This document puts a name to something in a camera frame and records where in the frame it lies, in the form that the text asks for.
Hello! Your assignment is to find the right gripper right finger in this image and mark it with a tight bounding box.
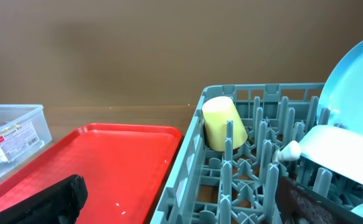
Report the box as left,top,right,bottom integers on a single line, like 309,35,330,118
275,177,363,224

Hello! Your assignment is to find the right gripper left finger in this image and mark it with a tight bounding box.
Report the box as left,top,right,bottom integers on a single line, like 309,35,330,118
0,174,88,224

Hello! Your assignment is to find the white plastic spoon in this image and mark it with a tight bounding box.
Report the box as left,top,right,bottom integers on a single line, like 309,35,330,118
272,141,301,162

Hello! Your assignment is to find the light blue bowl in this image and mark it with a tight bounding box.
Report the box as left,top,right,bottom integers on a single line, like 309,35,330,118
299,125,363,185

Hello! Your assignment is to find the light blue plate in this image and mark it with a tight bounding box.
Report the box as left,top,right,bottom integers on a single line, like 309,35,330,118
317,41,363,135

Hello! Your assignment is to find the yellow plastic cup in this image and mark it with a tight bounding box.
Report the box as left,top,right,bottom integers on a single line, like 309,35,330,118
202,96,248,152

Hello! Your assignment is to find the grey dishwasher rack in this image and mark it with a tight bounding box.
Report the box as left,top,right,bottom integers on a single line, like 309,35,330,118
151,83,363,224

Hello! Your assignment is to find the red serving tray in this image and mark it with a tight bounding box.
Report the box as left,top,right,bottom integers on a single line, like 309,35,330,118
0,123,182,223

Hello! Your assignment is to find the clear plastic storage bin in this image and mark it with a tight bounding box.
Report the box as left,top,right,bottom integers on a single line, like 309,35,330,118
0,105,52,182

